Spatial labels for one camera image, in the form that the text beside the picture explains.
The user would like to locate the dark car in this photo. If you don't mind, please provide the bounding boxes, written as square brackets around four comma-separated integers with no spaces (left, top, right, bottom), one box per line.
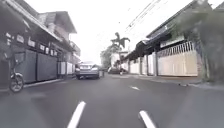
[107,66,122,75]

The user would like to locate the palm tree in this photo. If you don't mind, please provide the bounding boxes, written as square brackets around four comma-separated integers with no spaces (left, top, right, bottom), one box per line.
[110,31,131,51]

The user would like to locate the silver car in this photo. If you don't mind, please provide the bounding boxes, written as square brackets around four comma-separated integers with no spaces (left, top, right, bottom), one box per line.
[74,61,101,80]

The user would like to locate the grey asphalt road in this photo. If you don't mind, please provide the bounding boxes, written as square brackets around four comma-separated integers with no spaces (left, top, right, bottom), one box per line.
[0,73,224,128]

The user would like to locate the concrete pavement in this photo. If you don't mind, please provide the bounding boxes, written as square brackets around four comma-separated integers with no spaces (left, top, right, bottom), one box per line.
[133,73,224,92]

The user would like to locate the robot's own part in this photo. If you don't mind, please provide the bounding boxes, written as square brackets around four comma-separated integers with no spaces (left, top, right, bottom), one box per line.
[138,110,157,128]
[66,100,87,128]

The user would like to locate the building with white fence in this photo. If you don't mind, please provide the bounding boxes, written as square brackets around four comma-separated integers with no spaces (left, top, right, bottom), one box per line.
[119,0,224,78]

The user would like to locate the concrete kerb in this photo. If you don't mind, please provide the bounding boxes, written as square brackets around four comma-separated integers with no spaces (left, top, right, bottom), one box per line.
[0,77,76,93]

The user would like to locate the building with dark gates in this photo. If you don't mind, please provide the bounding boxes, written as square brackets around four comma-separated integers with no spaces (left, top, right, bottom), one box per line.
[0,0,83,88]

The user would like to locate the overhead wires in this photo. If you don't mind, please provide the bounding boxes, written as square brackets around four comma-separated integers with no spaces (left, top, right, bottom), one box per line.
[124,0,168,33]

